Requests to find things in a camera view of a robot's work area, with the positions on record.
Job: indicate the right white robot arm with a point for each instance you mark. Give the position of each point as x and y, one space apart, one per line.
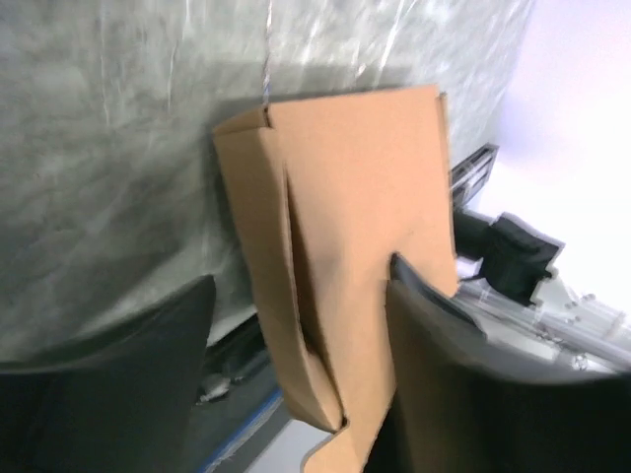
521 301

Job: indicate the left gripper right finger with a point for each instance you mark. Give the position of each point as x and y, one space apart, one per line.
468 405

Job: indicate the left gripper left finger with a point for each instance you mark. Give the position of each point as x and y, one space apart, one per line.
118 401

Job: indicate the brown cardboard box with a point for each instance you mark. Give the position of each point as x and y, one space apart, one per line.
322 193

